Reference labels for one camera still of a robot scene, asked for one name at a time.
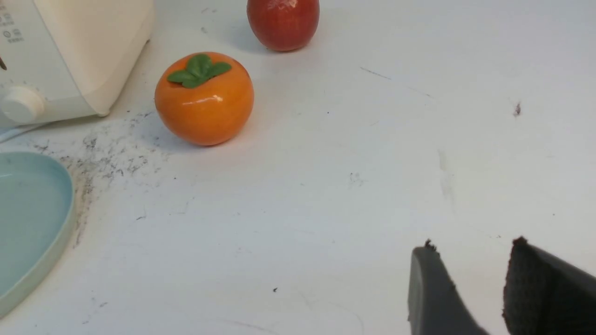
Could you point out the cream white toaster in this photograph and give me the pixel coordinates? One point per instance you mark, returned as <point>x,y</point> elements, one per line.
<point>65,59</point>

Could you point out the red apple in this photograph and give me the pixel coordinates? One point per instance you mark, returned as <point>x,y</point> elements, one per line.
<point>283,25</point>

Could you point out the orange persimmon with green leaf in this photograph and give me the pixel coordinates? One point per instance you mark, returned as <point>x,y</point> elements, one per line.
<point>205,98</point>

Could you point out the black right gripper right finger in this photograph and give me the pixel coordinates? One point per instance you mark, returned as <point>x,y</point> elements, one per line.
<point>545,295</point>

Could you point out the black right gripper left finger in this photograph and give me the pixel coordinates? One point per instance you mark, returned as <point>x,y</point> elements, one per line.
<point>434,304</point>

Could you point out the light blue round plate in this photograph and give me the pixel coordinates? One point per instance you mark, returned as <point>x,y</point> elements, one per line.
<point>37,218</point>

